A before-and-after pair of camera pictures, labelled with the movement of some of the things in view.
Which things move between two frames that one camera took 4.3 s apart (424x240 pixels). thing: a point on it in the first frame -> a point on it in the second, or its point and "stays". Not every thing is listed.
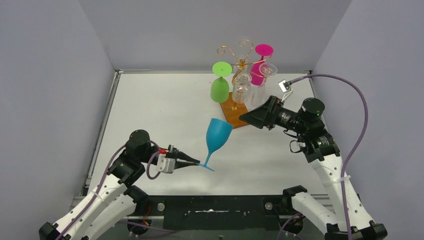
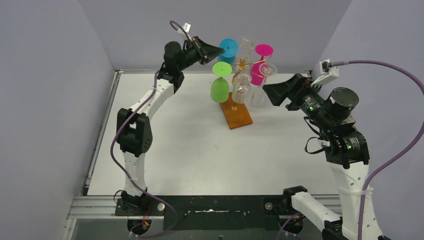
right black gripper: (271, 112) -> (297, 93)
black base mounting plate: (217, 212) stays
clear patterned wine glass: (241, 88) stays
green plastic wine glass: (219, 89) stays
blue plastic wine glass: (218, 133) -> (230, 47)
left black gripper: (174, 156) -> (201, 50)
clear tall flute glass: (258, 92) stays
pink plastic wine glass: (258, 70) stays
